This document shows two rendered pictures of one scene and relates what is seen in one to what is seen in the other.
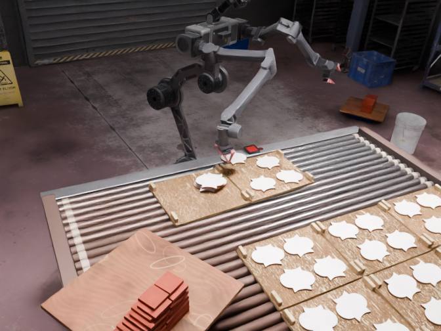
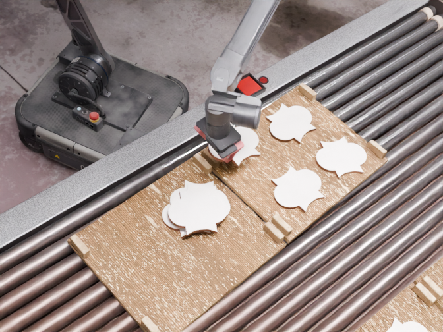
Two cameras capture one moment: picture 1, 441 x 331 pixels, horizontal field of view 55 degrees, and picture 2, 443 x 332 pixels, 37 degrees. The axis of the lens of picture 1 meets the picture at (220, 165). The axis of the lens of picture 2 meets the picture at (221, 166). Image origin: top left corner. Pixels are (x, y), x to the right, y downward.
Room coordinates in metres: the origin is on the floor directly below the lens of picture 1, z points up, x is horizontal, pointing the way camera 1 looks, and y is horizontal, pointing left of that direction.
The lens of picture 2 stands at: (0.99, 0.31, 2.35)
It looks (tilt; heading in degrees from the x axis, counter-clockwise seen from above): 54 degrees down; 340
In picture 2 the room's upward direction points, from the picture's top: 11 degrees clockwise
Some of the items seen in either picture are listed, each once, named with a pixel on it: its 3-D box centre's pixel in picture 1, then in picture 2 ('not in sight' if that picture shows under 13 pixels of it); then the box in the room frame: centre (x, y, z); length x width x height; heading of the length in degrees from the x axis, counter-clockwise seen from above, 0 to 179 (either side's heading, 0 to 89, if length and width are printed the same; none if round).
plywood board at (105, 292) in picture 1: (146, 295); not in sight; (1.00, 0.23, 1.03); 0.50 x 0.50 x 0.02; 57
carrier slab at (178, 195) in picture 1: (198, 194); (178, 243); (1.75, 0.10, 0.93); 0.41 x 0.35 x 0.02; 122
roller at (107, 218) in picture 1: (249, 183); (265, 183); (1.92, -0.17, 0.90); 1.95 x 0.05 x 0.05; 119
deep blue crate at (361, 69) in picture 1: (371, 68); not in sight; (6.02, -2.08, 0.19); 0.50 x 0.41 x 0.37; 28
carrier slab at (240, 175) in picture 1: (265, 175); (293, 157); (1.97, -0.25, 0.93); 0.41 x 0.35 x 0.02; 122
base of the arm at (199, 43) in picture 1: (201, 47); not in sight; (2.49, 0.16, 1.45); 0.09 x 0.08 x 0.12; 145
